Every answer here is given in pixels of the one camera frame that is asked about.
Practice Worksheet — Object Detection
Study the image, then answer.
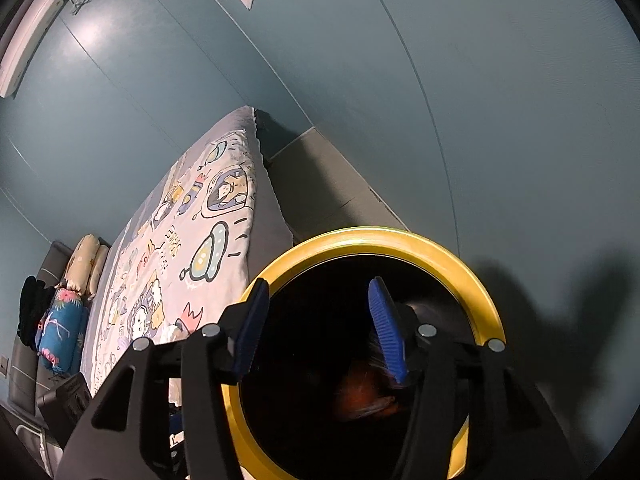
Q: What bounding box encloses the yellow rimmed trash bin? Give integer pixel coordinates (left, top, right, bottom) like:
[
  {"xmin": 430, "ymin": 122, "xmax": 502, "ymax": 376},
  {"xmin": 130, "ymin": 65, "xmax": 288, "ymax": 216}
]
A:
[{"xmin": 220, "ymin": 225, "xmax": 507, "ymax": 480}]

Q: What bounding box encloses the cartoon space print bedsheet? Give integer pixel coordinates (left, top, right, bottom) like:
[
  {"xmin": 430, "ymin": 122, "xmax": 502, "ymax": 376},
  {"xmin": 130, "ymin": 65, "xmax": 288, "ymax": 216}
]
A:
[{"xmin": 80, "ymin": 106, "xmax": 293, "ymax": 393}]

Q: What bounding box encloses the beige patterned pillow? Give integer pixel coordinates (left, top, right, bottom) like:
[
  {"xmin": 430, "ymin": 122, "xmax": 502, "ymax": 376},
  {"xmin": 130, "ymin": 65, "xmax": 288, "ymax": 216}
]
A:
[{"xmin": 62, "ymin": 234, "xmax": 101, "ymax": 294}]

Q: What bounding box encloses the blue floral folded quilt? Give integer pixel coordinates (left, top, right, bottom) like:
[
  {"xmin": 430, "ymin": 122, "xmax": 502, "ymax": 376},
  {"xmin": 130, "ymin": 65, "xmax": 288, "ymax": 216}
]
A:
[{"xmin": 35, "ymin": 288, "xmax": 90, "ymax": 376}]

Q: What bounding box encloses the black clothing pile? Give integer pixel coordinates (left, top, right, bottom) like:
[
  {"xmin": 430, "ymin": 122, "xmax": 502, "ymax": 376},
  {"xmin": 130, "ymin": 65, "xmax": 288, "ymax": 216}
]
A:
[{"xmin": 16, "ymin": 276, "xmax": 55, "ymax": 350}]

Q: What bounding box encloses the white wall air conditioner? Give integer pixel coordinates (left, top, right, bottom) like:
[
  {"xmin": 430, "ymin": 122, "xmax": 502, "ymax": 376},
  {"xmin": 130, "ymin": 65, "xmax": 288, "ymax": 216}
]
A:
[{"xmin": 1, "ymin": 0, "xmax": 63, "ymax": 98}]

